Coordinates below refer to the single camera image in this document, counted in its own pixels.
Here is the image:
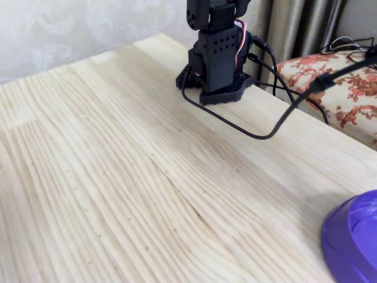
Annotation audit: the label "purple plastic bowl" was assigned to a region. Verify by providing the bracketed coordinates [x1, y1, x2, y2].
[320, 189, 377, 283]

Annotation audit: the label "beige curtain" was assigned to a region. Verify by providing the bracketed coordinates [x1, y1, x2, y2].
[247, 0, 377, 89]

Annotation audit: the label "floral upholstered sofa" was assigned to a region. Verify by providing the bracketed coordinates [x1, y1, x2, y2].
[276, 50, 377, 148]

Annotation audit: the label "thin black camera cable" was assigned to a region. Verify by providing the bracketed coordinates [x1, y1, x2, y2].
[180, 55, 377, 141]

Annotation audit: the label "black USB cable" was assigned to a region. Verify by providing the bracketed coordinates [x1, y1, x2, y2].
[248, 54, 330, 125]

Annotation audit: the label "red white black servo wire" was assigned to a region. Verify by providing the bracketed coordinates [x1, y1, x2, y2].
[234, 19, 249, 71]

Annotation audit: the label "black power cable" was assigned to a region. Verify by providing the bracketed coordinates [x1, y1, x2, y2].
[252, 35, 295, 104]

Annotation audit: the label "tangled cables on sofa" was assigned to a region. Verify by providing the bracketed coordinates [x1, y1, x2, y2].
[319, 36, 377, 60]

